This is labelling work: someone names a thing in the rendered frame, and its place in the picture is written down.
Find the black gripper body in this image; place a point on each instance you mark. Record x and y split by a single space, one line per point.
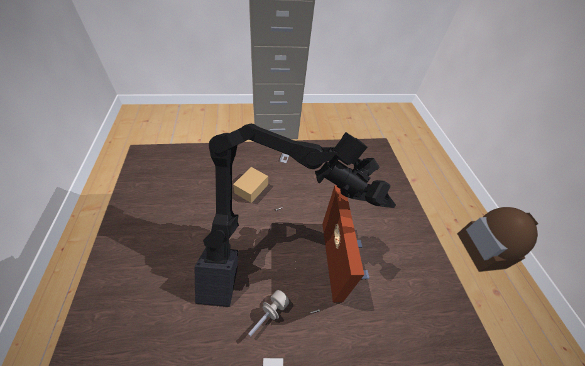
355 185

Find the tan cardboard box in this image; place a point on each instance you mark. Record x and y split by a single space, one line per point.
250 184

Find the orange-brown door slab with round hole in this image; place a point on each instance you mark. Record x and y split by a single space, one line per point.
343 257

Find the white door knob with square spindle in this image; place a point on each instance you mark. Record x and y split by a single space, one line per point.
279 301

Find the white flat rectangular plate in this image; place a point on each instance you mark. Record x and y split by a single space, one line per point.
273 362

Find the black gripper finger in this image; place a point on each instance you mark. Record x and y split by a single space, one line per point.
388 202
361 198

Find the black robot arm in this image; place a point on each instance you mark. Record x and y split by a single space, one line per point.
223 151

